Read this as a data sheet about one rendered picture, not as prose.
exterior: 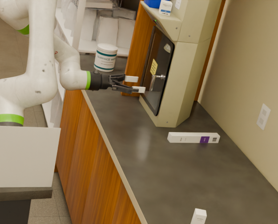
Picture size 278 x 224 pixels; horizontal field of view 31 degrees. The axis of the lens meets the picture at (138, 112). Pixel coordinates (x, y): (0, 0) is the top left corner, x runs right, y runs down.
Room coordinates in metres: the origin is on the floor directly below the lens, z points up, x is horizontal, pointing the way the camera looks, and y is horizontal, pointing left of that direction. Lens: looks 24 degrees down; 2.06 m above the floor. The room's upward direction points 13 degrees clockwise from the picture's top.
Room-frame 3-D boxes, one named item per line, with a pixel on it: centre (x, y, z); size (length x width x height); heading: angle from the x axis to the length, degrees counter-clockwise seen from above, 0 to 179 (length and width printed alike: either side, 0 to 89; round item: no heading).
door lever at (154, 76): (2.39, -0.05, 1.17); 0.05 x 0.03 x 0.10; 112
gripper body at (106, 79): (2.30, 0.18, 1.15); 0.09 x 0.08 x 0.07; 112
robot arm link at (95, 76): (2.27, 0.25, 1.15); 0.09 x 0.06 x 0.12; 22
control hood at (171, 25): (2.48, 0.01, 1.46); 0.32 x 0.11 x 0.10; 22
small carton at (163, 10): (2.43, -0.01, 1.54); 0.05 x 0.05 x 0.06; 10
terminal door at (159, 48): (2.50, -0.04, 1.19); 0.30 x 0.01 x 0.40; 22
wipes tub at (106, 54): (3.04, 0.29, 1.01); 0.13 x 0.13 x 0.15
